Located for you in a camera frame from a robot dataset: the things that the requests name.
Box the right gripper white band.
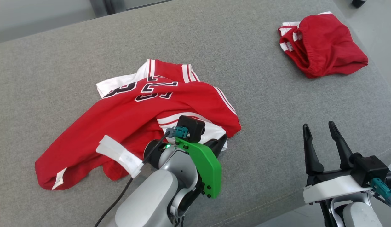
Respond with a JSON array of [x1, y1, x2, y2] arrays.
[[302, 121, 374, 205]]

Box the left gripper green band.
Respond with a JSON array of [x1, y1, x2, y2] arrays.
[[175, 134, 228, 199]]

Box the red basketball jersey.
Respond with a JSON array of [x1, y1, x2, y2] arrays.
[[35, 59, 242, 191]]

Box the red shorts with white stripe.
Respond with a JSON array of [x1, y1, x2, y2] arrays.
[[278, 12, 369, 79]]

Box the grey fabric sofa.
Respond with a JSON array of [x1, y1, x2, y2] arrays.
[[0, 0, 391, 227]]

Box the white tape label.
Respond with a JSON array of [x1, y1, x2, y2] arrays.
[[96, 135, 144, 178]]

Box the thin black cable loop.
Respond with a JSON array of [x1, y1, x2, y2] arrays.
[[173, 213, 186, 227]]

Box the dark grey vertical post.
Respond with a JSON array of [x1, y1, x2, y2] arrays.
[[89, 0, 126, 17]]

